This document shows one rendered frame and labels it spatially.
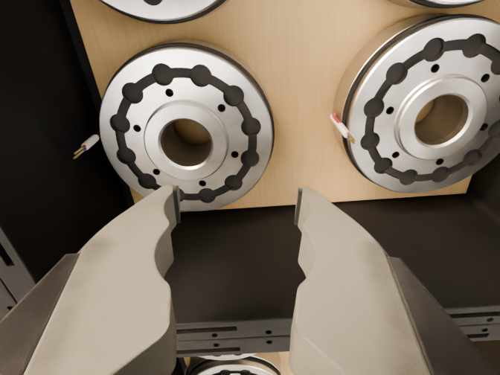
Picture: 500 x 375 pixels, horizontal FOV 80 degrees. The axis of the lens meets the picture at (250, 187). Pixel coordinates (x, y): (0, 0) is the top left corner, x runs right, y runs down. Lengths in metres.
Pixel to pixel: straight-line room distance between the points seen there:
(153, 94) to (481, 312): 0.21
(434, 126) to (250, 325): 0.17
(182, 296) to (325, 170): 0.13
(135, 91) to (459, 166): 0.20
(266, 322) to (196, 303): 0.04
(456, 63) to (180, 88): 0.15
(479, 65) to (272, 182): 0.14
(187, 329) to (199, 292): 0.02
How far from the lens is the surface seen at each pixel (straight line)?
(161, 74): 0.18
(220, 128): 0.17
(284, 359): 0.40
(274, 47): 0.20
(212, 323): 0.17
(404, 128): 0.19
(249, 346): 0.19
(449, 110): 0.22
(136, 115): 0.18
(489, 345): 0.31
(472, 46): 0.21
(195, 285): 0.19
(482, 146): 0.23
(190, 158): 0.20
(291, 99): 0.21
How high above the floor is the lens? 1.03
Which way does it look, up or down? 59 degrees down
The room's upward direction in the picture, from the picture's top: 178 degrees clockwise
